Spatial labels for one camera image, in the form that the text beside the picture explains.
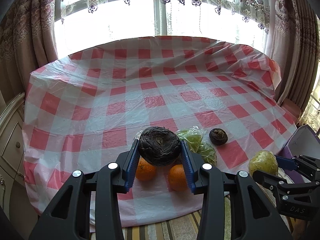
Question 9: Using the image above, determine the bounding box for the yellow-green fruit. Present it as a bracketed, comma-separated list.
[248, 150, 278, 176]

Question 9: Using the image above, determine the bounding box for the orange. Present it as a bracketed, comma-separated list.
[135, 157, 157, 181]
[168, 164, 188, 191]

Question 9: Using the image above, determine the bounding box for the large dark passion fruit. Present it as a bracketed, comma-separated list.
[138, 126, 182, 166]

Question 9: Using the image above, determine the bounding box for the dark passion fruit back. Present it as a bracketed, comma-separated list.
[209, 128, 228, 146]

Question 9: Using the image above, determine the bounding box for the green fruit top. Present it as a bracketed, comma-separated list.
[176, 126, 203, 153]

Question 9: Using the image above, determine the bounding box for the green fruit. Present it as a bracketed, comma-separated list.
[196, 142, 217, 166]
[176, 126, 203, 153]

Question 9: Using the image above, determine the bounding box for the purple white cardboard box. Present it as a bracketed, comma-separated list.
[278, 125, 319, 184]

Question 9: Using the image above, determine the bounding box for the pink plastic stool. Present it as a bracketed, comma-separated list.
[281, 98, 301, 122]

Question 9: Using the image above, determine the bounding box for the striped towel cloth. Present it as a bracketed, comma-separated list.
[122, 195, 302, 239]

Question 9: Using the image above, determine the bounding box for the red white checkered tablecloth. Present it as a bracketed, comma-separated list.
[22, 36, 296, 213]

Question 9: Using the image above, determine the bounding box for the cream cabinet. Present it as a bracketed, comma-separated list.
[1, 93, 38, 239]

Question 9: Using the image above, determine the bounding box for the right brown curtain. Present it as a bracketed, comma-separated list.
[265, 0, 319, 111]

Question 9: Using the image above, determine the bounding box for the left beige curtain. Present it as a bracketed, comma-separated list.
[1, 0, 58, 101]

